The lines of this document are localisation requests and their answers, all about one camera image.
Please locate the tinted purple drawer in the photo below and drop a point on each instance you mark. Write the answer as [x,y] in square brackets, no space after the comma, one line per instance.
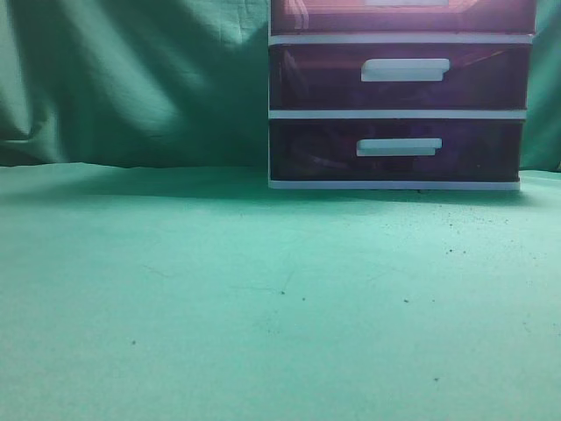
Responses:
[411,150]
[481,77]
[485,16]

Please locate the green cloth backdrop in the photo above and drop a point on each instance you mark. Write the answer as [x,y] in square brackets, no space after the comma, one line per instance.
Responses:
[156,84]

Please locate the green cloth table cover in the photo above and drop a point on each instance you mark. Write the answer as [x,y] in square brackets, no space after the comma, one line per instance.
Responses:
[201,294]

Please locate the white plastic drawer cabinet frame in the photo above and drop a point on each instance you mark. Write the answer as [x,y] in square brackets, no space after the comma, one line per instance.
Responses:
[393,38]

